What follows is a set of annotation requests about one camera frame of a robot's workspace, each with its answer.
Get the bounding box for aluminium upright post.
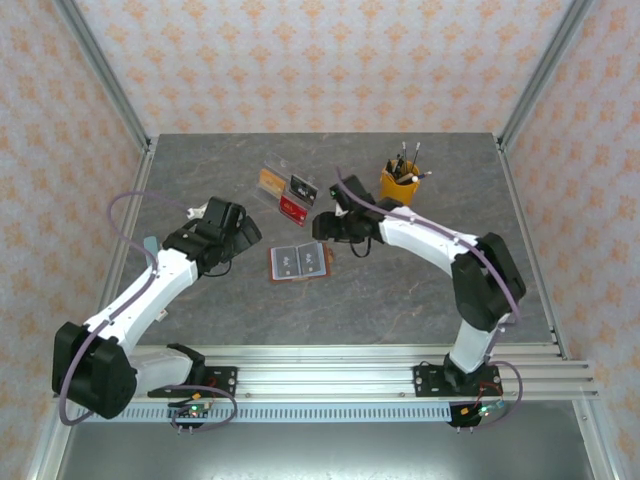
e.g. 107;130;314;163
53;0;154;151
496;0;592;151

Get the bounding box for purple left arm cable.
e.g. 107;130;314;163
57;191;239;437

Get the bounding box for aluminium front rail beam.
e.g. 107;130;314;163
52;343;600;402

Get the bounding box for small circuit board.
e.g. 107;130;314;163
168;399;215;420
460;399;506;419

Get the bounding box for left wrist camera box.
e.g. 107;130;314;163
202;196;247;240

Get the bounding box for brown leather card holder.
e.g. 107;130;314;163
269;241;336;286

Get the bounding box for clear acrylic card stand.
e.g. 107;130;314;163
255;152;322;229

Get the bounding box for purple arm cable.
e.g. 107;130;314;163
57;191;239;437
333;167;526;435

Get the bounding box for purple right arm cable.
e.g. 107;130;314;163
333;167;526;435

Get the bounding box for grey metal tray panel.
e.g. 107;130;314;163
52;422;599;480

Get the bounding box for perforated cable duct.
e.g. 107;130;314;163
74;404;452;424

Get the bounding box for yellow pen cup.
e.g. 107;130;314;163
379;159;422;207

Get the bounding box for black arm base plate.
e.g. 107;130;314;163
147;366;239;399
413;363;504;399

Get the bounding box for aluminium side rail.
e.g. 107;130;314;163
79;142;157;362
496;139;572;361

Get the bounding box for grey card with logo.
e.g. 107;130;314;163
297;244;327;277
271;247;299;280

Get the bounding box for gold orange card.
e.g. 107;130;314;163
258;168;288;198

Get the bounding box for red card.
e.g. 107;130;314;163
278;195;311;228

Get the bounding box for black card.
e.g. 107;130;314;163
288;174;320;203

